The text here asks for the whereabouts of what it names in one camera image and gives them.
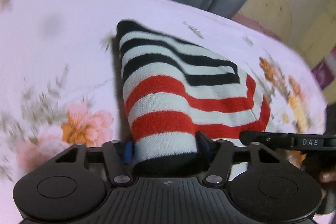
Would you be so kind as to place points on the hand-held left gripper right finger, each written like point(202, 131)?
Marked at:
point(203, 144)

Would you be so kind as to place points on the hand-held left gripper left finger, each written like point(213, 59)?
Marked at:
point(128, 152)

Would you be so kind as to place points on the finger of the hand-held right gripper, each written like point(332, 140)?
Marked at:
point(265, 138)

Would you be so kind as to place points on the striped knit baby garment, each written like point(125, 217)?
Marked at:
point(183, 98)

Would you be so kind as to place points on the person's right hand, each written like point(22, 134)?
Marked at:
point(328, 177)

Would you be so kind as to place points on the purple cloth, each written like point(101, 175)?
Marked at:
point(325, 69)

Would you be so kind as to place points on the maroon cloth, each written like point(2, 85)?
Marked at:
point(257, 27)

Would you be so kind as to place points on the floral bed sheet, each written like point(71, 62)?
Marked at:
point(65, 43)

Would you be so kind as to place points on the cream wardrobe door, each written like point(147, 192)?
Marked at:
point(278, 3)

